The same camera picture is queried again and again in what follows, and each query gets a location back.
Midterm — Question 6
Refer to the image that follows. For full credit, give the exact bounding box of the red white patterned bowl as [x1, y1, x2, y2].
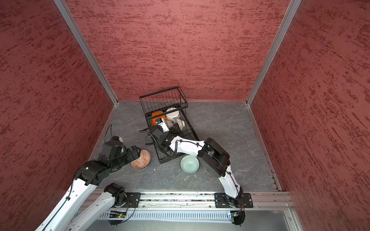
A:
[174, 118, 186, 131]

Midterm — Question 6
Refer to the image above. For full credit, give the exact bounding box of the left controller board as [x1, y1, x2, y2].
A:
[107, 211, 127, 226]

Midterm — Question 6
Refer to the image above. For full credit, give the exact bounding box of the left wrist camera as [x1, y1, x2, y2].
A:
[100, 136, 126, 158]

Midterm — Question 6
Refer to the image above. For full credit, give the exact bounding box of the controller board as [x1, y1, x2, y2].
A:
[229, 211, 245, 226]
[107, 211, 127, 226]

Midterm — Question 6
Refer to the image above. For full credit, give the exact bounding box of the right controller board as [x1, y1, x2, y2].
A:
[229, 211, 245, 226]

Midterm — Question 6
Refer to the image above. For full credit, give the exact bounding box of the green white patterned bowl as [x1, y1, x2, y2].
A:
[164, 120, 173, 129]

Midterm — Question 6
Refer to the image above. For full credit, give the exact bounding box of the orange patterned bowl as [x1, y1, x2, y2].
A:
[131, 150, 151, 170]

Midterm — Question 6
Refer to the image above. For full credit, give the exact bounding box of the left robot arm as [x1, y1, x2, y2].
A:
[37, 143, 142, 231]

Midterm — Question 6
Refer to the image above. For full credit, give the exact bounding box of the pale green glazed bowl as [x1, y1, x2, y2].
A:
[180, 155, 199, 174]

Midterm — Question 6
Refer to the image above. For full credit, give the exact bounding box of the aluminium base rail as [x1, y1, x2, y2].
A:
[74, 190, 303, 231]

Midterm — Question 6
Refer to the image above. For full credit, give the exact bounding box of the black wire dish rack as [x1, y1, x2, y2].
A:
[140, 87, 204, 164]

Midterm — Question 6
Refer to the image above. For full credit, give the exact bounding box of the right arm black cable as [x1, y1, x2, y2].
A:
[138, 125, 178, 159]

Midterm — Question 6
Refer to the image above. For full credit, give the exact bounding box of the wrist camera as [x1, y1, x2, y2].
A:
[100, 136, 126, 158]
[157, 121, 170, 133]

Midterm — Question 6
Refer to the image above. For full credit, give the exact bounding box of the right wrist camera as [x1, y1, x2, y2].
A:
[157, 121, 170, 133]

